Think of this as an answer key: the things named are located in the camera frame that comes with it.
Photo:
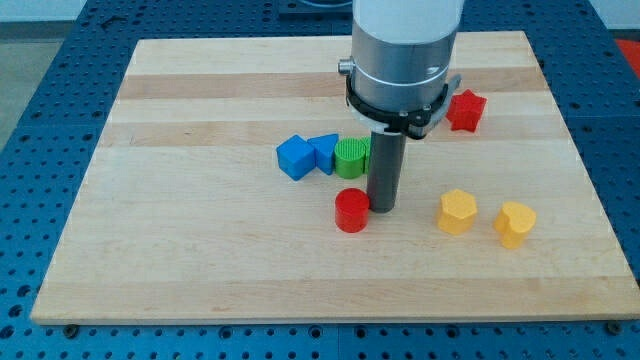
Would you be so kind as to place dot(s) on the red cylinder block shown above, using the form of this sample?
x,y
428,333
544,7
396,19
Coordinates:
x,y
351,210

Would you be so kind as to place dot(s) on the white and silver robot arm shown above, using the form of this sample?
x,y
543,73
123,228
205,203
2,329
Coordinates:
x,y
396,75

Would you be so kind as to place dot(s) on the yellow hexagon block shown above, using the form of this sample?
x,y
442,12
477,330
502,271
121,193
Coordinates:
x,y
457,212

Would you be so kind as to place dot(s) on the blue cube block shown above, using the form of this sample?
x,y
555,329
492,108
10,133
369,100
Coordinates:
x,y
296,157

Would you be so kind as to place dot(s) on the blue triangle block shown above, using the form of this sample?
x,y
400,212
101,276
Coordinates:
x,y
324,151

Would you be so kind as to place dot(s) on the green cylinder block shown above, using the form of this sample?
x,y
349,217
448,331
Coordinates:
x,y
349,156

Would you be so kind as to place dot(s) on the green block behind rod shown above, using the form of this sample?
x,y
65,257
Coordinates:
x,y
366,141

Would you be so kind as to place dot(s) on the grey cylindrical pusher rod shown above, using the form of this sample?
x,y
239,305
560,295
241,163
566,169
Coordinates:
x,y
385,163

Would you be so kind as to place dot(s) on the wooden board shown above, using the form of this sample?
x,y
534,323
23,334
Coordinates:
x,y
184,217

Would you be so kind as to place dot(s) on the red star block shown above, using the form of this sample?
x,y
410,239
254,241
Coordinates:
x,y
465,111

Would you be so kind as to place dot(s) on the yellow heart block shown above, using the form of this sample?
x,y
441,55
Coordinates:
x,y
514,222

